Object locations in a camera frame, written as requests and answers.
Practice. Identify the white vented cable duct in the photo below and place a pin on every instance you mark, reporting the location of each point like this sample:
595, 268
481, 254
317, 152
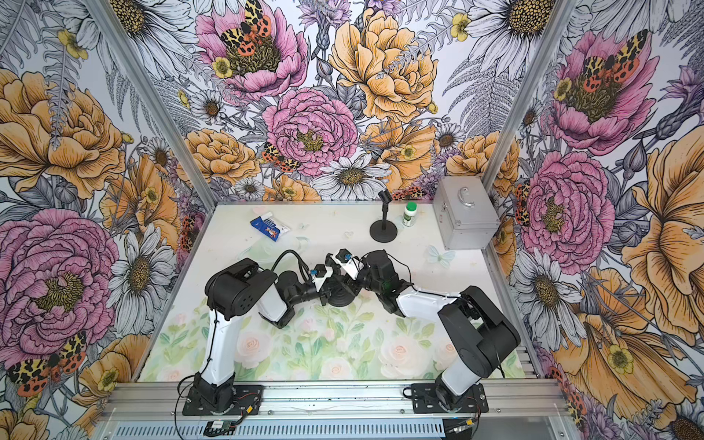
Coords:
284, 429

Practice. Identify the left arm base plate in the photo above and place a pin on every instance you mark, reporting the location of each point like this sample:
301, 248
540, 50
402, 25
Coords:
227, 400

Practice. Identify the white green-capped pill bottle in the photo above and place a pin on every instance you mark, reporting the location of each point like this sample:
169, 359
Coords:
409, 214

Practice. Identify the aluminium front rail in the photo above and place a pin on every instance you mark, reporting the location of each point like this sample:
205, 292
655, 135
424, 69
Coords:
308, 400

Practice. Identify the black round stand base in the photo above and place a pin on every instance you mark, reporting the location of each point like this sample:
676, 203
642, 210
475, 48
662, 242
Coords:
383, 231

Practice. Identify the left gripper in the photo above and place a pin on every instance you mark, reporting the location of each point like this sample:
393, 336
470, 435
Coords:
326, 291

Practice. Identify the blue gauze bandage packet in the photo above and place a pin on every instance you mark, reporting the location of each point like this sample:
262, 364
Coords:
268, 225

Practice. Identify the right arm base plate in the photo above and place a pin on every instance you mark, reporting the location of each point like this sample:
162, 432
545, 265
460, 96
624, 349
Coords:
436, 398

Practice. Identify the silver first aid case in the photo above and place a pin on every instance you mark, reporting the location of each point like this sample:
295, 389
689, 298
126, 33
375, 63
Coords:
464, 213

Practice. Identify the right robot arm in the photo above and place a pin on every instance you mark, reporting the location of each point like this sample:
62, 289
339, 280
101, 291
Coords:
480, 333

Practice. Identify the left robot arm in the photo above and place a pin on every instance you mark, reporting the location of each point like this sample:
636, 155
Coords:
231, 294

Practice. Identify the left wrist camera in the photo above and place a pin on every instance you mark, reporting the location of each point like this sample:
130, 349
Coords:
320, 274

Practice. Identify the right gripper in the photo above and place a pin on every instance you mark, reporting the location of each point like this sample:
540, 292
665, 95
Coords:
351, 284

